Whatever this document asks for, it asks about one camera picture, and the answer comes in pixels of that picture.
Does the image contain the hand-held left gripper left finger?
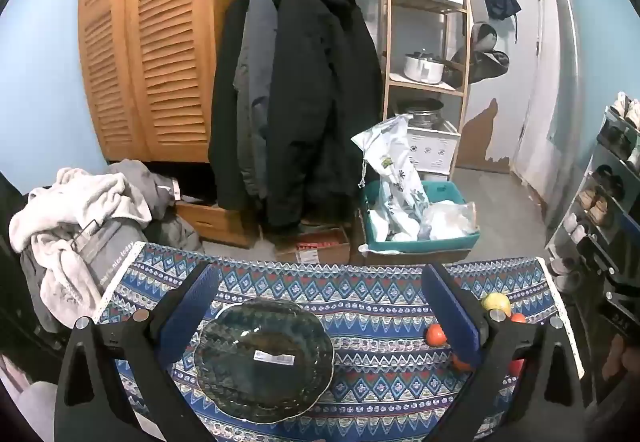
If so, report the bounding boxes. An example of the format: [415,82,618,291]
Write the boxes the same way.
[54,261,221,442]

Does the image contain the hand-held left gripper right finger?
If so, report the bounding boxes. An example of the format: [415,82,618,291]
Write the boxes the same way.
[421,263,586,442]

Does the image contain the yellow apple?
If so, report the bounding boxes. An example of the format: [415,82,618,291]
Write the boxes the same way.
[481,293,513,319]

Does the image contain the dark glass plate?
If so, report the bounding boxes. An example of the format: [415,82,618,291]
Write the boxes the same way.
[192,298,335,424]

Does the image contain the person's right hand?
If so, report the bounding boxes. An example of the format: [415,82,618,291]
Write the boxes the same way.
[602,337,640,382]

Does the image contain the plain cardboard box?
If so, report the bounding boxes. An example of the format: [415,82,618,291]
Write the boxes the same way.
[357,242,476,268]

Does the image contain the teal plastic bin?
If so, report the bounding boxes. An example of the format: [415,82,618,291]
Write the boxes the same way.
[361,179,481,255]

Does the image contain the blue patterned tablecloth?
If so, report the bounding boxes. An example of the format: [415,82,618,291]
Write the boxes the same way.
[95,241,586,442]

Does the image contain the wooden drawer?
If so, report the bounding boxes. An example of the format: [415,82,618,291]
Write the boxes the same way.
[175,199,258,248]

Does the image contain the clear plastic bag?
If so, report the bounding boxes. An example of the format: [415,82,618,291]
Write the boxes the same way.
[420,199,476,240]

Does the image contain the group of shoes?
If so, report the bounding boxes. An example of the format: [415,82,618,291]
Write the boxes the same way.
[550,92,640,283]

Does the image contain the grey padded bag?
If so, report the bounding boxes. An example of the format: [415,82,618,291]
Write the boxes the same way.
[20,217,146,323]

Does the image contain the shoe rack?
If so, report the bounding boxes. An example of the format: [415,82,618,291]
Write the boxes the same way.
[545,92,640,293]

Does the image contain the cardboard box with red print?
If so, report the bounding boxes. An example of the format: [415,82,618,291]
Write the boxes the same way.
[277,227,351,265]

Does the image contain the grey clothes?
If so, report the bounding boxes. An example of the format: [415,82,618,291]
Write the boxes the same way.
[107,159,203,253]

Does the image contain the pile of clothes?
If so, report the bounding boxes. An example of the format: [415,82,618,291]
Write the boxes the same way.
[9,167,151,318]

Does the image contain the white perforated basket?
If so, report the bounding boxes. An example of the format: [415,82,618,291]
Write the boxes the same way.
[406,122,461,175]

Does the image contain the pink cloth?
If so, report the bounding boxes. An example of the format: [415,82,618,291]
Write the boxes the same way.
[0,354,58,442]

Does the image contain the steel pot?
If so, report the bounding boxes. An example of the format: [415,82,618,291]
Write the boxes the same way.
[405,98,445,128]

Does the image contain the white door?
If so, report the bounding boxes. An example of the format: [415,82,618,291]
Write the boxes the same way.
[465,0,543,173]

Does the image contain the grey vertical pipe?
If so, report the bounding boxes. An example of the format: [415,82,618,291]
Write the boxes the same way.
[544,0,586,228]

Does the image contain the grey jacket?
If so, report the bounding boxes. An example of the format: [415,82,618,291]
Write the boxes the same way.
[232,0,278,198]

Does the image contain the large black hooded coat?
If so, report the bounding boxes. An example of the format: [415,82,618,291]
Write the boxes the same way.
[265,0,383,235]

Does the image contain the white cooking pot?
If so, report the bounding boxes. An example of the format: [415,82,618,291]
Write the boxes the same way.
[404,51,446,84]

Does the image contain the black hanging bag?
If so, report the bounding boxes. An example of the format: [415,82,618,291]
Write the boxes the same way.
[450,22,510,88]

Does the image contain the wooden shelf rack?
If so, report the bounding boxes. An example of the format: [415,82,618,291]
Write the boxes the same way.
[382,0,473,173]

